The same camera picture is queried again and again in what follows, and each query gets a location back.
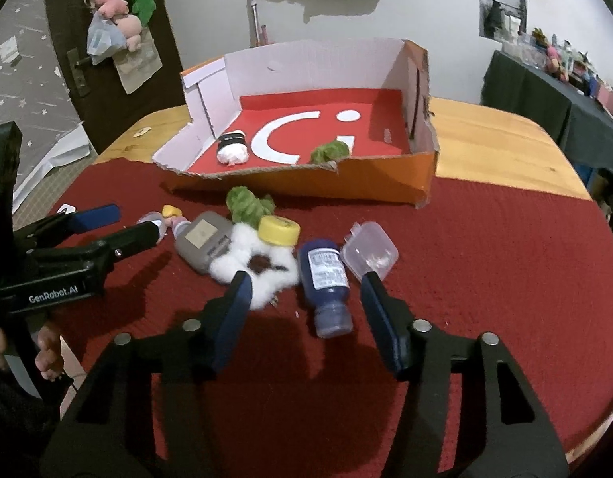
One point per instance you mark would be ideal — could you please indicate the white fluffy star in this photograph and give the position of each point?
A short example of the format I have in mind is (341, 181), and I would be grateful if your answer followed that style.
(236, 261)

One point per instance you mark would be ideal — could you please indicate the pink pig plush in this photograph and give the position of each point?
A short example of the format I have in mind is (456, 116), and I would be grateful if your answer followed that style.
(111, 2)

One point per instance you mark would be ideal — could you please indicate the cardboard box with red inside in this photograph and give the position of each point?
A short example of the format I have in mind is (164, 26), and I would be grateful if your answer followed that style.
(366, 109)

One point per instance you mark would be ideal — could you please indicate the dark green covered table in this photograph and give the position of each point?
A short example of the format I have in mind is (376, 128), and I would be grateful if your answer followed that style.
(530, 94)

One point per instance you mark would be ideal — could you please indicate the red tablecloth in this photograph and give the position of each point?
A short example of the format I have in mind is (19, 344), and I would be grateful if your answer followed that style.
(486, 259)

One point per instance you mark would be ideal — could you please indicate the pink plush toy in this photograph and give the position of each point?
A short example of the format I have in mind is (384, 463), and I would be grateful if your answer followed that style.
(129, 30)

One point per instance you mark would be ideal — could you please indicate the small yellow-haired doll figure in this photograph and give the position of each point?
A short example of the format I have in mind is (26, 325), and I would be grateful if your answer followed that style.
(174, 219)

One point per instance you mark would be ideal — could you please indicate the wall poster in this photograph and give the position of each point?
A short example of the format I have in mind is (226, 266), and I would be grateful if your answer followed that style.
(503, 0)

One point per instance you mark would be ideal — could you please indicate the person's left forearm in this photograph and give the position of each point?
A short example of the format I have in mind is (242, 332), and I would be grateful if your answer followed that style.
(12, 423)

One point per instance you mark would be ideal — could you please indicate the person's left hand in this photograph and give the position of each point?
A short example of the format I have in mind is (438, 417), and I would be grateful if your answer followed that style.
(47, 351)

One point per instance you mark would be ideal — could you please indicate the green fuzzy ball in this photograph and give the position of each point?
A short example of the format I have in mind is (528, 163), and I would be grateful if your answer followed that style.
(246, 204)
(331, 152)

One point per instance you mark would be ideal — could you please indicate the green plush toy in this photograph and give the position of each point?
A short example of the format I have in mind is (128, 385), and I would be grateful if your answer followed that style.
(143, 5)

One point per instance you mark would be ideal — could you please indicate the grey container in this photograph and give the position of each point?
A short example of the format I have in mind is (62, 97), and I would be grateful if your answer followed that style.
(202, 239)

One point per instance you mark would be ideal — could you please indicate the yellow ribbed cap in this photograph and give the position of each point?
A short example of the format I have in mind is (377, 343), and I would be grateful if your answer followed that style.
(279, 231)

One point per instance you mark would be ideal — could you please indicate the row of small toys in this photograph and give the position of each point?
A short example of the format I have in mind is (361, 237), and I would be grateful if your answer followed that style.
(570, 62)

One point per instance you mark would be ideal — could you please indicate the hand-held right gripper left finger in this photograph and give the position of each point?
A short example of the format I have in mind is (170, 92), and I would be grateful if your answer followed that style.
(234, 318)

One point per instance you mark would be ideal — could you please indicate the clear plastic bag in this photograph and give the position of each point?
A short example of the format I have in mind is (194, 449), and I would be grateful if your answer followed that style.
(103, 37)

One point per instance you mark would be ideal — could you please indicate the brown paper sheet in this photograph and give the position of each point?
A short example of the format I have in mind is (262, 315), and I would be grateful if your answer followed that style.
(137, 67)

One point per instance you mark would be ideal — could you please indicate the white paper sheet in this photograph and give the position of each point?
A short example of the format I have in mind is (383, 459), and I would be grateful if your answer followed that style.
(57, 154)

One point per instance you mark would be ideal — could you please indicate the dark blue bottle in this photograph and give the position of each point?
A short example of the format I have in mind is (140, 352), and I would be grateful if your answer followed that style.
(324, 279)

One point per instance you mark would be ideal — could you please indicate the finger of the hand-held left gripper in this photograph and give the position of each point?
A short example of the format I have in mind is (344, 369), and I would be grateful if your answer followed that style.
(132, 241)
(95, 216)

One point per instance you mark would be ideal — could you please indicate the grey star-print mat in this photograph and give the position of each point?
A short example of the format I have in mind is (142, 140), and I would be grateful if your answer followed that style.
(32, 94)

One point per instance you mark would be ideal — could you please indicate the white black-striped rolled sock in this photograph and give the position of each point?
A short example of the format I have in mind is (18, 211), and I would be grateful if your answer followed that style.
(232, 148)

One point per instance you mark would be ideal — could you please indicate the dark brown door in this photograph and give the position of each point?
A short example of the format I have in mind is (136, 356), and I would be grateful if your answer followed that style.
(102, 109)

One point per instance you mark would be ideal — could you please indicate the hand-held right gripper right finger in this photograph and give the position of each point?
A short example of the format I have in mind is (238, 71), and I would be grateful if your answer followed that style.
(381, 318)

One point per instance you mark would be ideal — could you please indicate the clear plastic container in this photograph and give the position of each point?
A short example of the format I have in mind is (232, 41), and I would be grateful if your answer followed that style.
(371, 251)

